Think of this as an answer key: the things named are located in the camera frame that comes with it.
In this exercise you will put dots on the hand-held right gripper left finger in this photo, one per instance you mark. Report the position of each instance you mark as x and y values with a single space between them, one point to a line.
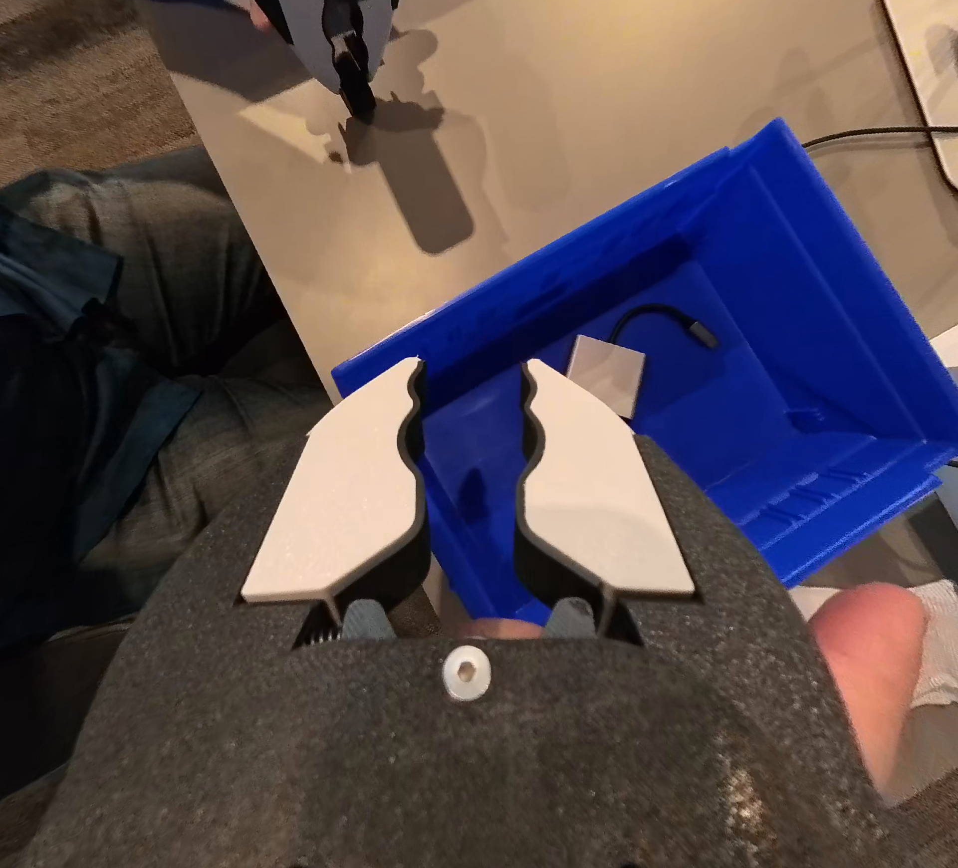
344 509

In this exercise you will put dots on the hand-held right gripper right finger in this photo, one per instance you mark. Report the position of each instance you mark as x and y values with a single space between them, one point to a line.
606 509

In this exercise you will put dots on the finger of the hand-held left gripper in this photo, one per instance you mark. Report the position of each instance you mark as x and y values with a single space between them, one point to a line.
299 15
376 30

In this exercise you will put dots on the grey usb hub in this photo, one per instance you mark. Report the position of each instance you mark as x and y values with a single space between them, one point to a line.
606 374

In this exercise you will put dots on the person's right hand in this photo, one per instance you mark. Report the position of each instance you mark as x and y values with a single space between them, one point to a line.
868 658

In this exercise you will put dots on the person's grey pants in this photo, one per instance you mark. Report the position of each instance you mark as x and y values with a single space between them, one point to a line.
187 247

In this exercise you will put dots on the white knitted cloth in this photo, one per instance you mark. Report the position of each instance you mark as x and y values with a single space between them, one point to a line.
939 643

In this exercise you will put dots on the white monitor stand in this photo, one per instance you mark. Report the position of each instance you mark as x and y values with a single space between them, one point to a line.
913 0

